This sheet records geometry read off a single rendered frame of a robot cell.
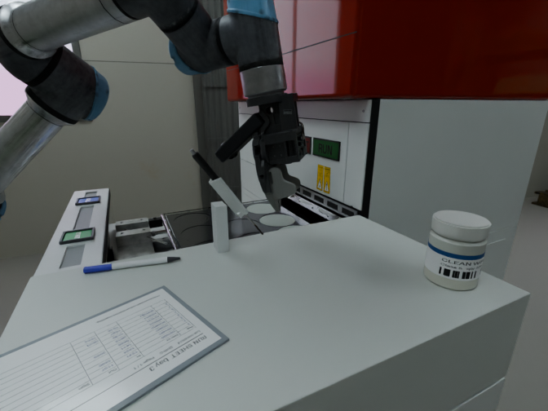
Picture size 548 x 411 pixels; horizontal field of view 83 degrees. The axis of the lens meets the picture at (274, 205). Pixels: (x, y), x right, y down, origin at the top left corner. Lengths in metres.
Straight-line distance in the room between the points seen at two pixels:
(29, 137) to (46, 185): 2.19
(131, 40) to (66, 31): 2.23
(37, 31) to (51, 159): 2.36
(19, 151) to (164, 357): 0.68
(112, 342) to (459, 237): 0.43
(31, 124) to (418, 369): 0.87
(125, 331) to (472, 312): 0.41
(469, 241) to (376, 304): 0.15
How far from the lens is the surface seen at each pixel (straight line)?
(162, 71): 2.86
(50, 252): 0.68
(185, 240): 0.77
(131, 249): 0.82
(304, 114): 0.91
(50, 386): 0.38
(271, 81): 0.53
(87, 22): 0.63
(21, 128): 0.91
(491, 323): 0.50
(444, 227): 0.47
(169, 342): 0.38
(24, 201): 3.19
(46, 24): 0.70
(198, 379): 0.34
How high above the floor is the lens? 1.21
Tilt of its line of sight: 18 degrees down
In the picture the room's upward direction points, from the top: straight up
